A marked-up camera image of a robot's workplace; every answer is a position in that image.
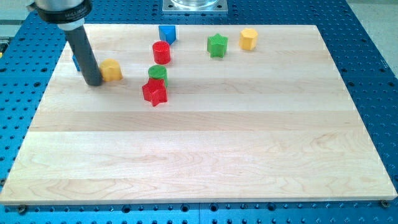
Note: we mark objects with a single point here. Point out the yellow heart block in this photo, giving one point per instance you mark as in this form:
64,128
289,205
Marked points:
110,70

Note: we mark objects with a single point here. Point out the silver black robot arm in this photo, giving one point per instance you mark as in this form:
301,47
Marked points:
67,14

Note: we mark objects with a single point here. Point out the red star block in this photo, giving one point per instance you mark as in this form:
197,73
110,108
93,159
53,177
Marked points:
155,91

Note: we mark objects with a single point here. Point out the light wooden board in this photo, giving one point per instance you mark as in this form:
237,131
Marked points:
273,124

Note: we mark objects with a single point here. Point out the green cylinder block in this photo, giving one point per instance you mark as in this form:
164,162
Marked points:
158,72

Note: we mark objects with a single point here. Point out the green star block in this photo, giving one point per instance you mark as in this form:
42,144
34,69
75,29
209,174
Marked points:
217,45

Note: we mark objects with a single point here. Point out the red cylinder block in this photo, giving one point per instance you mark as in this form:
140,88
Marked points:
161,52

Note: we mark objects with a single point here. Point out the blue triangle block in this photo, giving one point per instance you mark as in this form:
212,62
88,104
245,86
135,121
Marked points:
167,33

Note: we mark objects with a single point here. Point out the yellow hexagon block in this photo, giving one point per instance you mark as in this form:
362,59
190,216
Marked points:
248,39

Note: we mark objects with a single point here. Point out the blue block behind rod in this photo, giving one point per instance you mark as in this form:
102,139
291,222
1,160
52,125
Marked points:
75,61

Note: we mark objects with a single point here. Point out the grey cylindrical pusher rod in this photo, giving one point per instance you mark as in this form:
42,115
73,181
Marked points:
81,48

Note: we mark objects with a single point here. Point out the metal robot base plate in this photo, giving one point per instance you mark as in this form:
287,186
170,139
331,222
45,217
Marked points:
194,6

